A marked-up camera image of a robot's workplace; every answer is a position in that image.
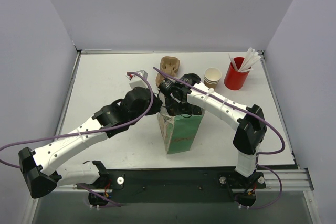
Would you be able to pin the aluminium front rail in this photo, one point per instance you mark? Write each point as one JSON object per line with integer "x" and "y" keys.
{"x": 98, "y": 178}

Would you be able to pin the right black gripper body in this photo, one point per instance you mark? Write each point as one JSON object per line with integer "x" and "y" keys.
{"x": 177, "y": 106}

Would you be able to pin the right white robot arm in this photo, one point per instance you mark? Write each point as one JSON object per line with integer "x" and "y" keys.
{"x": 190, "y": 96}

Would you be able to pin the brown paper cup stack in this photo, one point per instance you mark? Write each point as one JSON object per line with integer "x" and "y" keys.
{"x": 212, "y": 77}

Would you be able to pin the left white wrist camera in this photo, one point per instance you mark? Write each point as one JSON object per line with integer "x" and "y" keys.
{"x": 136, "y": 81}

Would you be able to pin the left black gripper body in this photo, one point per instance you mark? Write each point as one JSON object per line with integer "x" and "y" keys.
{"x": 156, "y": 106}

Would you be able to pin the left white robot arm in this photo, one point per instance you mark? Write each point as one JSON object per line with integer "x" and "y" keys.
{"x": 44, "y": 168}

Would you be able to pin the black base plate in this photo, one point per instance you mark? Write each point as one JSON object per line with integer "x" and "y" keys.
{"x": 175, "y": 185}

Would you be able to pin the white wrapped straws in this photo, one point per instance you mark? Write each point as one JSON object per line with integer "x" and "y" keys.
{"x": 249, "y": 60}

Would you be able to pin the brown cardboard cup carrier stack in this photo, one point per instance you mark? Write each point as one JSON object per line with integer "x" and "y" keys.
{"x": 170, "y": 65}

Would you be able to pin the green paper takeout bag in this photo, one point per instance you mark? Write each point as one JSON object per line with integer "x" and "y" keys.
{"x": 178, "y": 132}

